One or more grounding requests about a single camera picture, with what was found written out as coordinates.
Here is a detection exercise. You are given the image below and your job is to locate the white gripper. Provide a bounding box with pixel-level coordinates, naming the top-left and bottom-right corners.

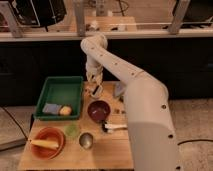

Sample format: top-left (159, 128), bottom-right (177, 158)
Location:
top-left (86, 64), bottom-right (103, 98)

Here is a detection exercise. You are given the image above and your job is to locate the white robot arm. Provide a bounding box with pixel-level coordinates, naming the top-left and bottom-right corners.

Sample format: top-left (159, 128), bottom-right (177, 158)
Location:
top-left (81, 34), bottom-right (184, 171)

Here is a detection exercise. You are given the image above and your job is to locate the small metal cup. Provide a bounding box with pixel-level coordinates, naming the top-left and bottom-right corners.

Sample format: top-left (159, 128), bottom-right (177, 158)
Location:
top-left (79, 132), bottom-right (94, 149)

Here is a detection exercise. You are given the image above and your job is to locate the dark maroon bowl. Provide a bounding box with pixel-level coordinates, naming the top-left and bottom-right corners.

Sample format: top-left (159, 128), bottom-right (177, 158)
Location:
top-left (87, 100), bottom-right (111, 123)

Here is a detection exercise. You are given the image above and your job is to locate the green plastic tray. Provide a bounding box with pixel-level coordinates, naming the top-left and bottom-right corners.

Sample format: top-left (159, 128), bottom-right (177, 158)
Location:
top-left (34, 76), bottom-right (84, 121)

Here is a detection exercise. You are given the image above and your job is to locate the green round lid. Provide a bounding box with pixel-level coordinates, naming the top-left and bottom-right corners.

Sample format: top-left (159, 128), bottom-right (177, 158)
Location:
top-left (65, 123), bottom-right (80, 139)

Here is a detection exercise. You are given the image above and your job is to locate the blue sponge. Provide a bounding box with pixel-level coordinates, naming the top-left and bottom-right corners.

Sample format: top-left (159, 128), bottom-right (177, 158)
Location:
top-left (42, 103), bottom-right (61, 115)

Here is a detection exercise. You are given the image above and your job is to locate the wooden board table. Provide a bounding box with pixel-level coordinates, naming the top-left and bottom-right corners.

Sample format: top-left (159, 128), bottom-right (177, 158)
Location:
top-left (18, 81), bottom-right (133, 171)

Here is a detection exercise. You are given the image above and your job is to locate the orange clay bowl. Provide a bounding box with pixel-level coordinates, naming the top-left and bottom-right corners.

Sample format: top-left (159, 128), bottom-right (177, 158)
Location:
top-left (30, 127), bottom-right (65, 160)

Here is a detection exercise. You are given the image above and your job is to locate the yellow corn cob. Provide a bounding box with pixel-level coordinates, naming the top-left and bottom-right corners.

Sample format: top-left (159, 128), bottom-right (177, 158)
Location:
top-left (31, 140), bottom-right (59, 149)

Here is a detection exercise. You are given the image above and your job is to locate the black box device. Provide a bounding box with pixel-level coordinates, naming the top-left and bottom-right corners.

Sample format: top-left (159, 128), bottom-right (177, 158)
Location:
top-left (9, 0), bottom-right (67, 27)

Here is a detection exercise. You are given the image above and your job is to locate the white handled brush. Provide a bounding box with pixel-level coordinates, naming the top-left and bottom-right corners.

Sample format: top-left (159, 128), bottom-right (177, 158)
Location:
top-left (102, 123), bottom-right (127, 133)

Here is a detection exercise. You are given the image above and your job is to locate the black cable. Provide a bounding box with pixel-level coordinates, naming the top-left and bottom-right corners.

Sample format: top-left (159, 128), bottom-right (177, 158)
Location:
top-left (1, 106), bottom-right (31, 141)

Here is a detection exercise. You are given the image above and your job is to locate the metal frame rail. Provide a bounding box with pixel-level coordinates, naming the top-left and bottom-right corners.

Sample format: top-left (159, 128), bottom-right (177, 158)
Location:
top-left (0, 0), bottom-right (213, 41)

